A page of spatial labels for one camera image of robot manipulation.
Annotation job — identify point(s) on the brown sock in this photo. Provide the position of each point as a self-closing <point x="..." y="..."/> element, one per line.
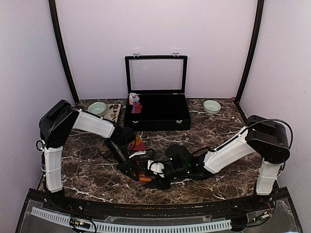
<point x="104" y="150"/>

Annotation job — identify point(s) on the black left corner post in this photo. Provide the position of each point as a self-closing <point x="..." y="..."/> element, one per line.
<point x="61" y="50"/>

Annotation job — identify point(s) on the white perforated front rail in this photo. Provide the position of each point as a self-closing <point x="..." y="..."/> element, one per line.
<point x="103" y="227"/>

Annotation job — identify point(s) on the magenta striped sock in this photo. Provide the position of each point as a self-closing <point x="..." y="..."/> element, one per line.
<point x="136" y="146"/>

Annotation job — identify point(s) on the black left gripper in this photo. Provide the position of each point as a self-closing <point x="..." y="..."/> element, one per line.
<point x="128" y="165"/>

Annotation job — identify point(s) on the black corner post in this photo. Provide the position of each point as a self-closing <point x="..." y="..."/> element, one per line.
<point x="61" y="50"/>
<point x="251" y="51"/>

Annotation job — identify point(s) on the green bowl at right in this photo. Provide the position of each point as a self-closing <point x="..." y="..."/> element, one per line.
<point x="211" y="107"/>

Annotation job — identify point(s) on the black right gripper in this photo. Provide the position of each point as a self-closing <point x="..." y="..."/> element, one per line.
<point x="158" y="182"/>

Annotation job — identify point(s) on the green ceramic bowl on plate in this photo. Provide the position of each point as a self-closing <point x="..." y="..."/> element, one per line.
<point x="97" y="108"/>

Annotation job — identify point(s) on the pink white rolled sock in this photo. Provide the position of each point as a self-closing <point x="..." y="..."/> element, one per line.
<point x="133" y="98"/>

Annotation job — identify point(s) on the magenta purple rolled sock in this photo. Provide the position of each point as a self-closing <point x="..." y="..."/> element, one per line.
<point x="137" y="108"/>

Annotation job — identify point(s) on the black right corner post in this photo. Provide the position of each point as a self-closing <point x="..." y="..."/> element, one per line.
<point x="251" y="51"/>

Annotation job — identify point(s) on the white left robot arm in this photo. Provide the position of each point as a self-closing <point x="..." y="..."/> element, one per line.
<point x="55" y="127"/>

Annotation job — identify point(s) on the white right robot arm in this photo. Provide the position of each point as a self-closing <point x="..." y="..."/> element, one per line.
<point x="267" y="137"/>

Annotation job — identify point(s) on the black compartment storage box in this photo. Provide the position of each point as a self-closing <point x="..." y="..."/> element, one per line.
<point x="160" y="82"/>

